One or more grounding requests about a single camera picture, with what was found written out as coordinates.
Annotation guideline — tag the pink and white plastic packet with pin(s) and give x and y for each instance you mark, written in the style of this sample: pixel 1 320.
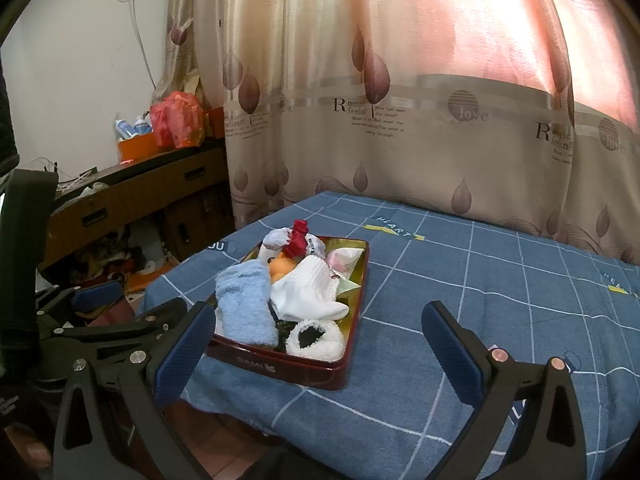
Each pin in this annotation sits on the pink and white plastic packet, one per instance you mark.
pixel 346 260

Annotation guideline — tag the light blue sock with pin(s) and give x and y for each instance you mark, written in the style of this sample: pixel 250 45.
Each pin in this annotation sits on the light blue sock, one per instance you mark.
pixel 245 305

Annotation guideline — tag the beige leaf print curtain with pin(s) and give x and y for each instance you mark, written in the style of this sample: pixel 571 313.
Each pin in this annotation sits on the beige leaf print curtain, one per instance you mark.
pixel 425 85

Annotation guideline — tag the red and white cloth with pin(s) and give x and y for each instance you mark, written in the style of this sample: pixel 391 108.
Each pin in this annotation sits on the red and white cloth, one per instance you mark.
pixel 299 237

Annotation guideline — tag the white fluffy bootie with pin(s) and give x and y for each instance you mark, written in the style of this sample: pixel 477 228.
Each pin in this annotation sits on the white fluffy bootie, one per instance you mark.
pixel 327 348

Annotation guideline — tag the orange plush toy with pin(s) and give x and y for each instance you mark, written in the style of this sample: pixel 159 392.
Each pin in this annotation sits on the orange plush toy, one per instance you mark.
pixel 281 269

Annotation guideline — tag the pile of assorted clutter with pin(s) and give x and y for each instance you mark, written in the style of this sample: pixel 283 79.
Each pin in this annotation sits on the pile of assorted clutter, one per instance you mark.
pixel 125 255

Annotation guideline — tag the orange box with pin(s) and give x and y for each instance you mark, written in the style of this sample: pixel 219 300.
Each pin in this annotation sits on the orange box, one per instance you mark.
pixel 136 149

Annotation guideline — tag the red tin box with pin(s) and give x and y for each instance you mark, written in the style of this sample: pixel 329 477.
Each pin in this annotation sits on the red tin box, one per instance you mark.
pixel 300 371

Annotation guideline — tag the brown wooden desk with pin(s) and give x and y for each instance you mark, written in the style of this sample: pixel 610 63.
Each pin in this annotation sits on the brown wooden desk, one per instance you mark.
pixel 150 185

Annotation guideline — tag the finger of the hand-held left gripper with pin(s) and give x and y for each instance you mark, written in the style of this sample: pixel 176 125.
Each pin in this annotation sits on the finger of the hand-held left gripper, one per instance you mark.
pixel 95 294
pixel 150 318

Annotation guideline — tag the blue capped bottle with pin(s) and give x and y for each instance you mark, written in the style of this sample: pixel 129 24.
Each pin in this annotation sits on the blue capped bottle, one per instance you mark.
pixel 121 130
pixel 142 126

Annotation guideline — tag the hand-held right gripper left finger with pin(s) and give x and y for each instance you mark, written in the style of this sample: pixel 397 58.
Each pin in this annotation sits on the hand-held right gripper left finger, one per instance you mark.
pixel 182 357

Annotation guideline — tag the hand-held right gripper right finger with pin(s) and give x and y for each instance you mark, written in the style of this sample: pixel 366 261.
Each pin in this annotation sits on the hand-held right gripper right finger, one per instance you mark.
pixel 450 352

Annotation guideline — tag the red plastic bag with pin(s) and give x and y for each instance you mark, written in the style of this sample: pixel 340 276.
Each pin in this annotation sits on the red plastic bag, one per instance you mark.
pixel 177 120

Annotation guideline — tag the white sock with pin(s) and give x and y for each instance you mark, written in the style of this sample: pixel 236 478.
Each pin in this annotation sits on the white sock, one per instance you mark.
pixel 275 238
pixel 310 287

